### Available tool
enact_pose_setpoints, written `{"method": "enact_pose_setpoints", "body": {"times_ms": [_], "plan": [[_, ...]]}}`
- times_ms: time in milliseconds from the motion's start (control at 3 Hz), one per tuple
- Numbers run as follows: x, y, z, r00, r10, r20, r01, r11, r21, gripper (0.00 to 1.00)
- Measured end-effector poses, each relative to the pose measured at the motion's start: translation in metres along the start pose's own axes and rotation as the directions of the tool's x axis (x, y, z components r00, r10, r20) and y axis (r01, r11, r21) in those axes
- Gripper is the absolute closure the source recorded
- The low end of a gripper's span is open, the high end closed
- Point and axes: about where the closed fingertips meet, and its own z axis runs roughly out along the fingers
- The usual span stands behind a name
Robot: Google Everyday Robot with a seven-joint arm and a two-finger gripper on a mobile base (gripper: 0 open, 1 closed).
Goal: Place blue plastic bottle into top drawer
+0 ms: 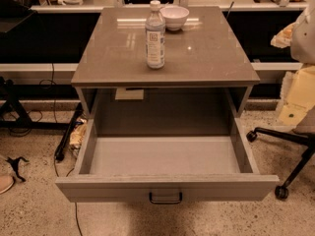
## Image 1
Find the black drawer handle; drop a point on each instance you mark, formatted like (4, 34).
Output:
(165, 200)

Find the small black tripod stand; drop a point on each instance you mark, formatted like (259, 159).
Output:
(15, 166)

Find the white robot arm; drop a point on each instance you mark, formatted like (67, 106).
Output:
(298, 89)

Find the clear plastic water bottle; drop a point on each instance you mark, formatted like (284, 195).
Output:
(155, 30)

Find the open grey top drawer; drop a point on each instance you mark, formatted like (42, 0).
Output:
(189, 141)

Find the black office chair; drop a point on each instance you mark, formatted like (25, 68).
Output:
(297, 149)

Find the yellow snack packet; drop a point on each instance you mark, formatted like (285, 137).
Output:
(77, 135)

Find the black power strip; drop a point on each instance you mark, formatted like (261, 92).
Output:
(59, 154)

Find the grey cabinet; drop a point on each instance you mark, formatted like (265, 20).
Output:
(204, 54)

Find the white bowl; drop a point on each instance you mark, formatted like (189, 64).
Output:
(175, 16)

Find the black table leg stand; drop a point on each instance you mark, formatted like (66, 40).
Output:
(24, 121)

